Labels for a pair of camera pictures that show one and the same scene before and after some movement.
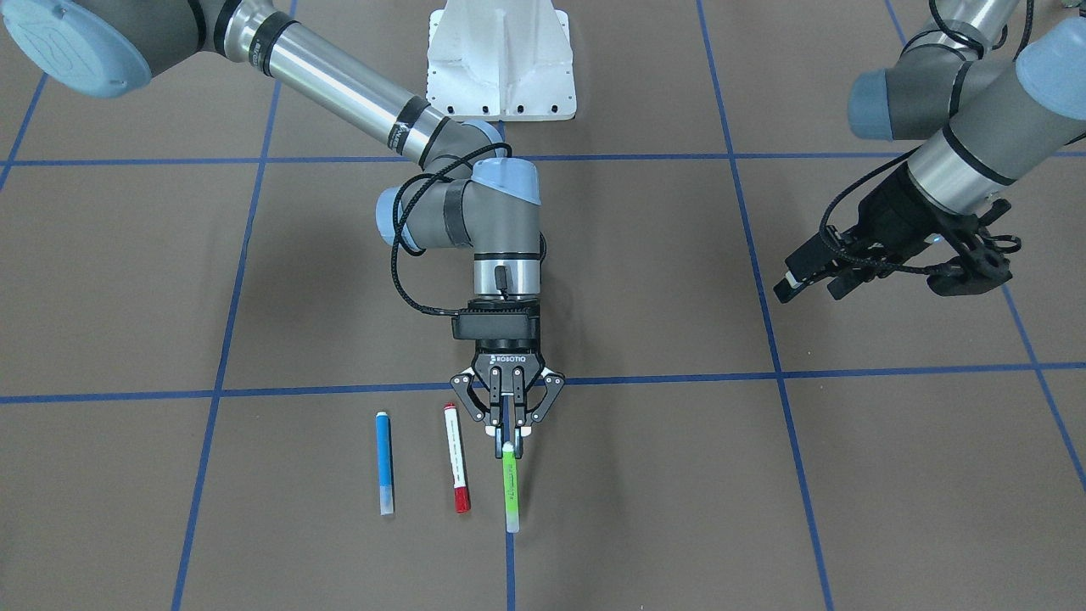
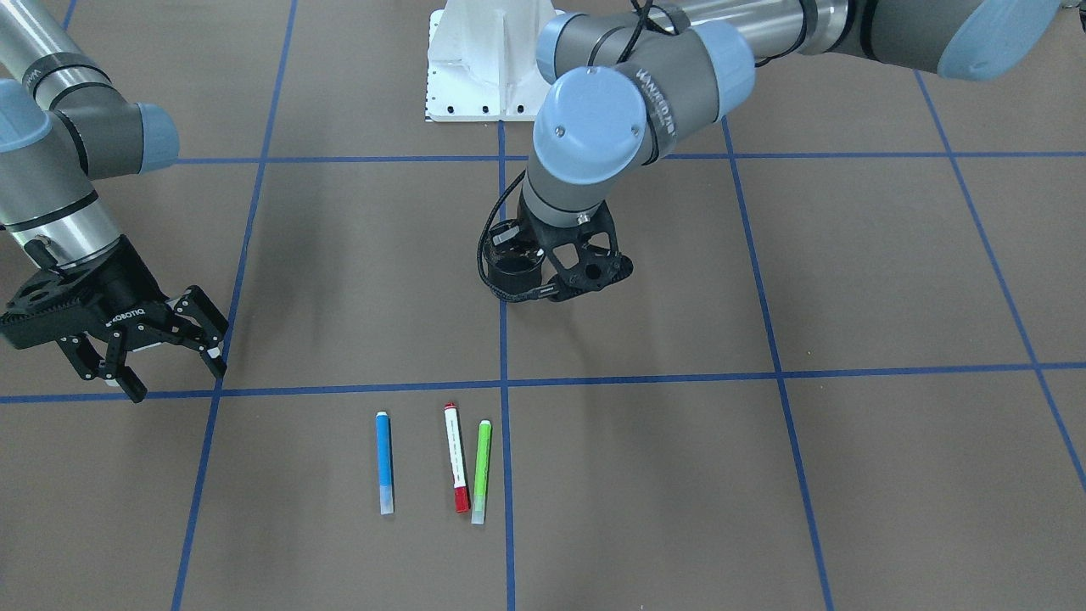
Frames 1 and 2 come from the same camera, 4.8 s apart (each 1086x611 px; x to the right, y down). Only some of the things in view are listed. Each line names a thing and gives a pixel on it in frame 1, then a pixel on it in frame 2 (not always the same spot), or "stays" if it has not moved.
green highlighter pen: (511, 488) → (482, 470)
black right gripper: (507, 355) → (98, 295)
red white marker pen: (461, 490) stays
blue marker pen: (384, 463) stays
